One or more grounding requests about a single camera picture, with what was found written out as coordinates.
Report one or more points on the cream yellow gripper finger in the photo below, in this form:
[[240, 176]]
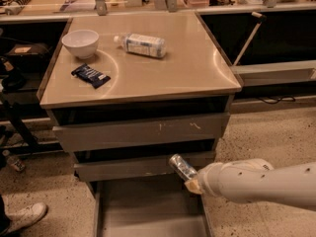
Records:
[[193, 186]]

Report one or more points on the silver redbull can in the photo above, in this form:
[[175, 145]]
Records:
[[182, 167]]

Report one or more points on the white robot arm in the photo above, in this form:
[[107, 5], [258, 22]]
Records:
[[256, 180]]

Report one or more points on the grey middle drawer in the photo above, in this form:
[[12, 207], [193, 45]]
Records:
[[125, 168]]

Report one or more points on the grey top drawer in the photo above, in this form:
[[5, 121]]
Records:
[[149, 131]]

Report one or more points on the grey open bottom drawer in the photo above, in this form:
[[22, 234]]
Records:
[[157, 206]]

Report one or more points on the grey drawer cabinet with counter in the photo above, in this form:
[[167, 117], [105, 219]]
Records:
[[191, 79]]

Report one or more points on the clear plastic water bottle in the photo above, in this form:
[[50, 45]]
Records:
[[142, 45]]

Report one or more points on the dark blue snack packet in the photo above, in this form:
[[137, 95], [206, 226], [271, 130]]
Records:
[[90, 75]]

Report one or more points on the white sneaker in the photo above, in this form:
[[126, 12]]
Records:
[[26, 217]]

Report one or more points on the small bottle on floor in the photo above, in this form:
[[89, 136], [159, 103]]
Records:
[[14, 161]]

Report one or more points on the white ceramic bowl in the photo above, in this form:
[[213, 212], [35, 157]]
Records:
[[81, 43]]

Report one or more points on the black bag on shelf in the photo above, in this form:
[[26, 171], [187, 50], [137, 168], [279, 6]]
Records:
[[31, 57]]

